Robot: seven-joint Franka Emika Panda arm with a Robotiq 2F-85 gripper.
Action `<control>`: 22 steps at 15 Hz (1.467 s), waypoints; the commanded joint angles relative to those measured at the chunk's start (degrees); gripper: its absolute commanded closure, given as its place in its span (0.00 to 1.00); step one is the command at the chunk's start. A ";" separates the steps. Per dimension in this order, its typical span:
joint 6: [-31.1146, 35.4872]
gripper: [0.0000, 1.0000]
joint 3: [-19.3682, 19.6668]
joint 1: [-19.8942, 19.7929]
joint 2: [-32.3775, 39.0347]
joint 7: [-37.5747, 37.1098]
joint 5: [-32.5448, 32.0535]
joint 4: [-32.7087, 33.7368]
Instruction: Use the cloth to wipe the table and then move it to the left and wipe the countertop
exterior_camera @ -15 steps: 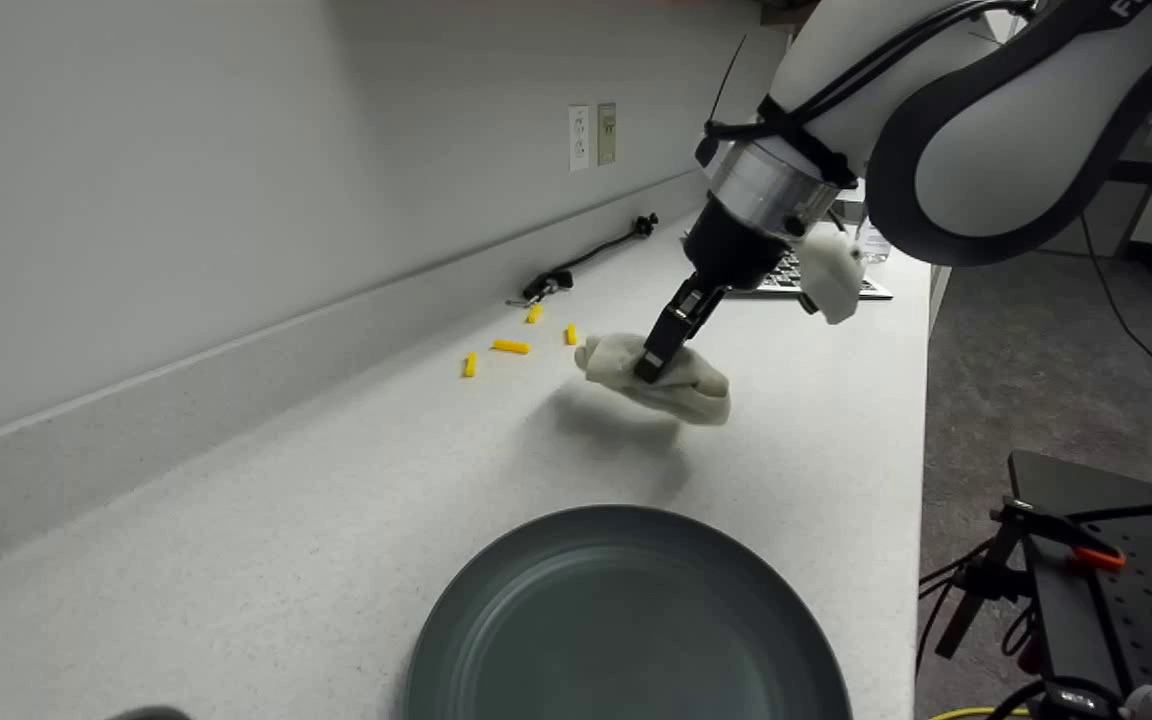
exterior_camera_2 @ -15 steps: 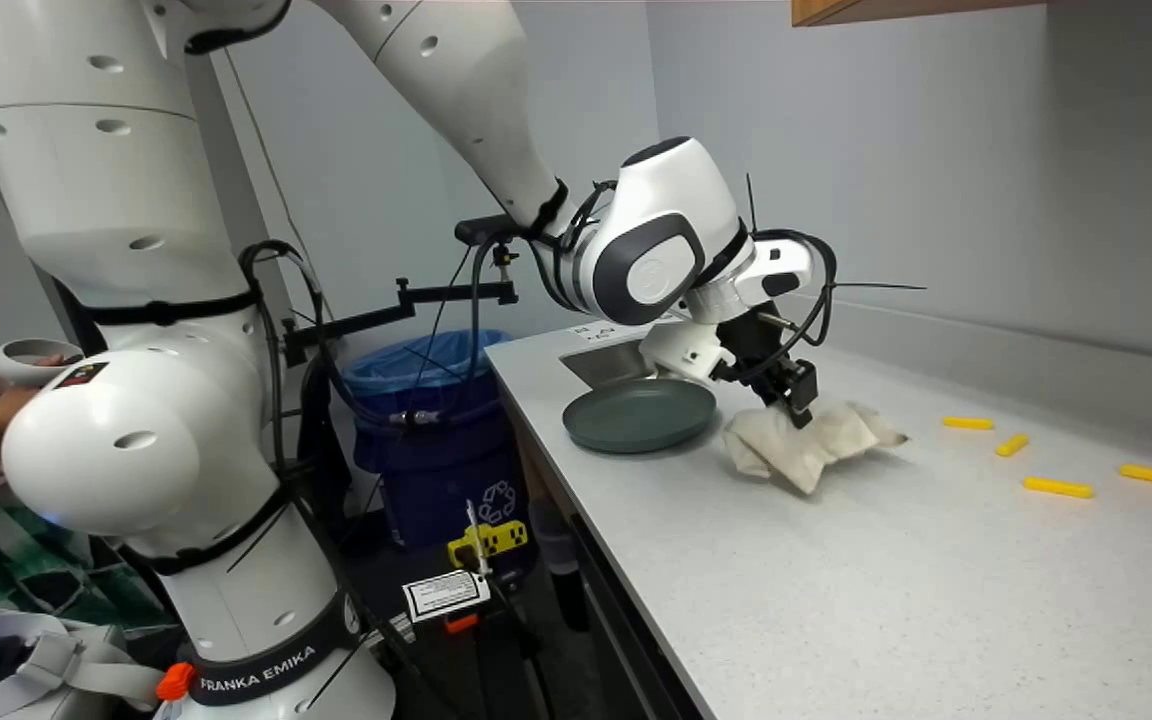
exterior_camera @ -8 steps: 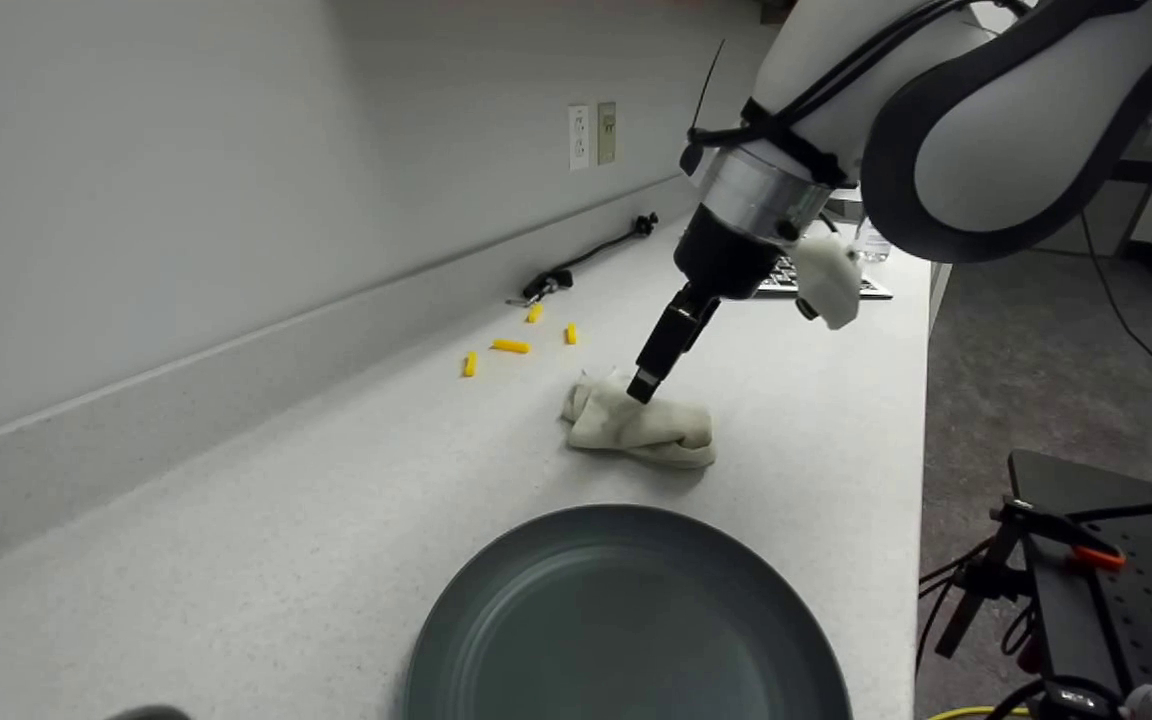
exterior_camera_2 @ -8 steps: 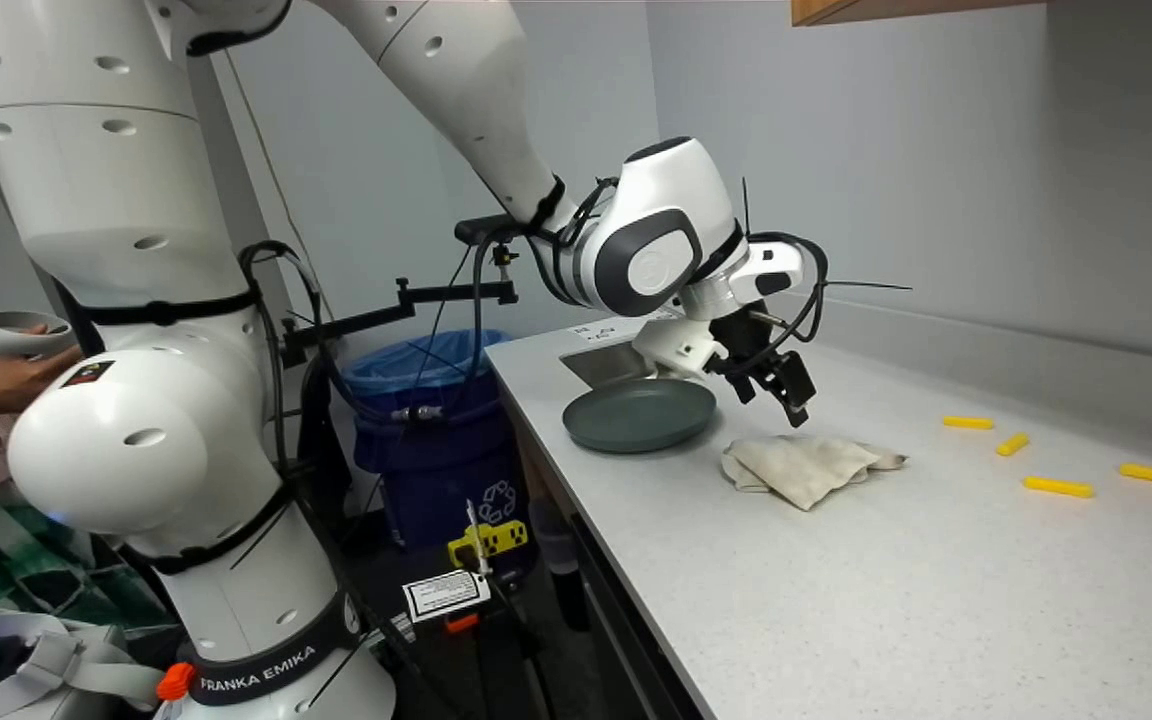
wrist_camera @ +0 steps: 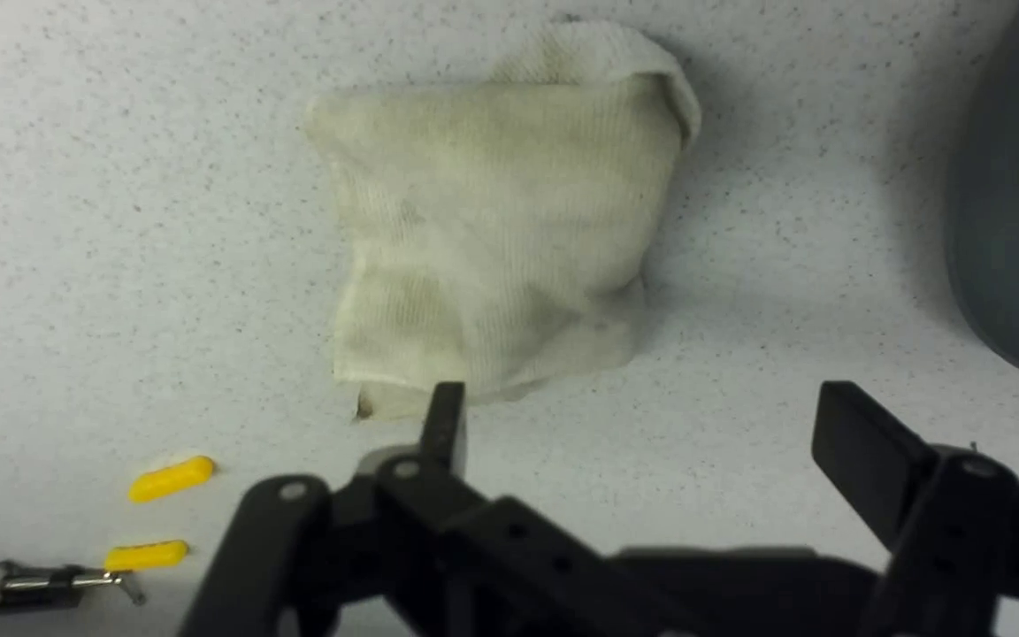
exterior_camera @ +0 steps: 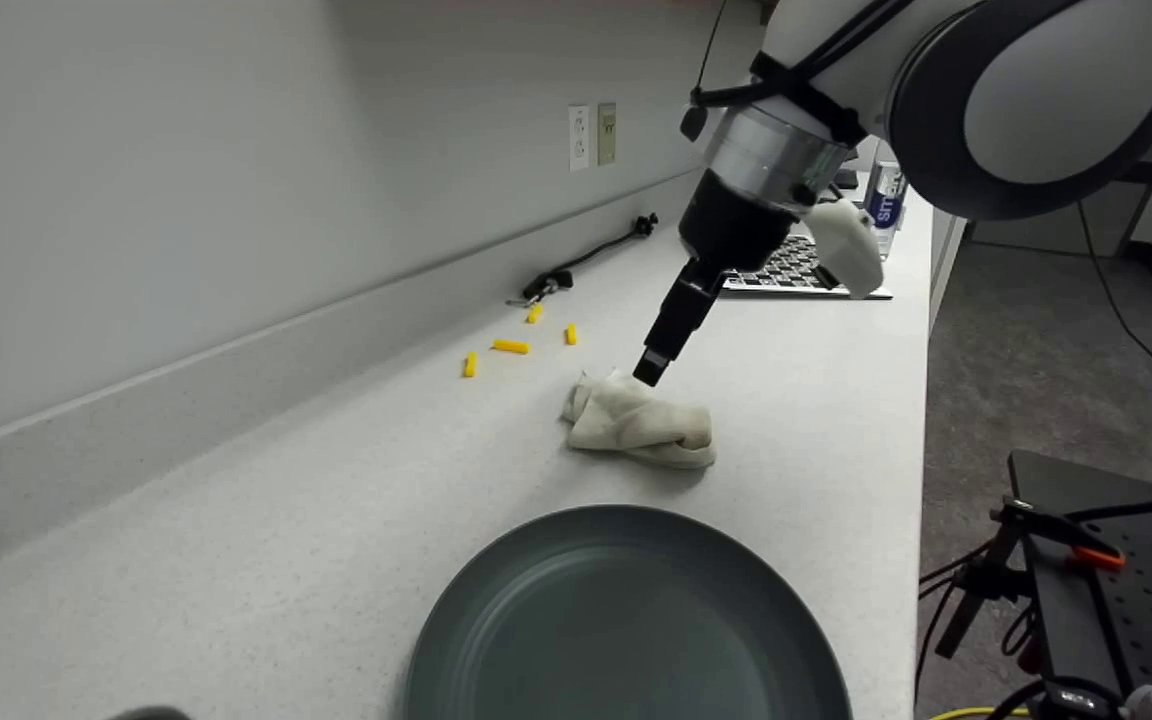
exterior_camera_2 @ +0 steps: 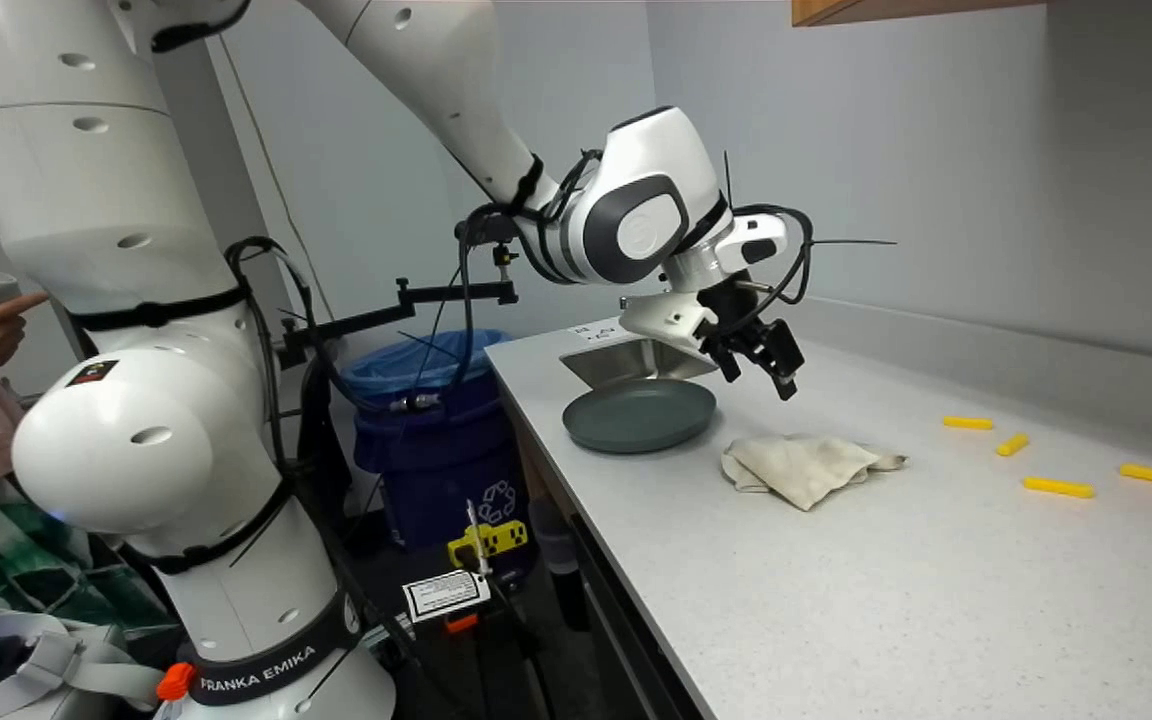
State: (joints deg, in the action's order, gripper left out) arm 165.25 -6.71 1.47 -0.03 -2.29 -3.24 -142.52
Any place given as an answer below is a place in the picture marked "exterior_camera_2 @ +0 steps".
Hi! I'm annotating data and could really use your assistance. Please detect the orange knob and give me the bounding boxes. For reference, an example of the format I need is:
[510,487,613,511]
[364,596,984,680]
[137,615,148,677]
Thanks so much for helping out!
[150,662,196,709]

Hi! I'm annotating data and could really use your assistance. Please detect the steel sink basin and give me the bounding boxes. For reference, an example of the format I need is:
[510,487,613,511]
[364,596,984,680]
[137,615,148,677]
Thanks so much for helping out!
[554,336,718,392]

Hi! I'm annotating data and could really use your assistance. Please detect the beige cloth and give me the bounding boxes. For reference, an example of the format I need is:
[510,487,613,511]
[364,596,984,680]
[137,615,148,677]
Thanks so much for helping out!
[715,430,910,518]

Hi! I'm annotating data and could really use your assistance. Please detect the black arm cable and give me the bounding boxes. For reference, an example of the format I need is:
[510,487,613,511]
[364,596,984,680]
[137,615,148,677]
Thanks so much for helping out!
[223,153,820,392]

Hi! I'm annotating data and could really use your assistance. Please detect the blue recycling bin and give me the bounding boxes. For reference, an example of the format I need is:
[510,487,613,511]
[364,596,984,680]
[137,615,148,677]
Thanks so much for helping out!
[332,330,526,558]

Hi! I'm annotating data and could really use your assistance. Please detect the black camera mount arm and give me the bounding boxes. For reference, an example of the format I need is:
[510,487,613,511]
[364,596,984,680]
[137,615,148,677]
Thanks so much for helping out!
[270,240,522,364]

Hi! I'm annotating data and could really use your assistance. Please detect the white label box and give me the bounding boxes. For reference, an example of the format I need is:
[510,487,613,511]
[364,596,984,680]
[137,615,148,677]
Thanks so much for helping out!
[401,568,496,628]

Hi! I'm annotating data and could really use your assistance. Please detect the black stereo camera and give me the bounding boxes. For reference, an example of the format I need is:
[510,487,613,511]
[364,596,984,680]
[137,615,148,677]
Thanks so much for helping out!
[452,208,526,254]

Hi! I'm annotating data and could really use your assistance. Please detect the green patterned fabric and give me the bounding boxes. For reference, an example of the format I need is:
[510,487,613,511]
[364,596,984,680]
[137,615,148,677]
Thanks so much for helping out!
[0,483,181,674]

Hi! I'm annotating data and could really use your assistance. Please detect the yellow black tag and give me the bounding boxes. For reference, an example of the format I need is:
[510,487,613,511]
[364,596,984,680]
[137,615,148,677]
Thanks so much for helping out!
[442,518,533,576]

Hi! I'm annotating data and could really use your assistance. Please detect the dark green plate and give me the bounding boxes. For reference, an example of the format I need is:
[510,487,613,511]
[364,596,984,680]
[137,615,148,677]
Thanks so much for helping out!
[558,376,718,462]

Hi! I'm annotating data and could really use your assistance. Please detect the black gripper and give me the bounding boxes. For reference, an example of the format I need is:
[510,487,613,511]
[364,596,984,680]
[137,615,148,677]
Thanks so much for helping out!
[694,274,806,404]

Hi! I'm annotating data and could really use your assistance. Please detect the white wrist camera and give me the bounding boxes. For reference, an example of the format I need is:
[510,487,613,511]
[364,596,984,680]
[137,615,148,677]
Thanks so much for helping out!
[614,287,724,357]

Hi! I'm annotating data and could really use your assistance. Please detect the wooden wall cabinet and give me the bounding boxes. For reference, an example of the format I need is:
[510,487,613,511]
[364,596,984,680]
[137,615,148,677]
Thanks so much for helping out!
[789,0,1046,32]

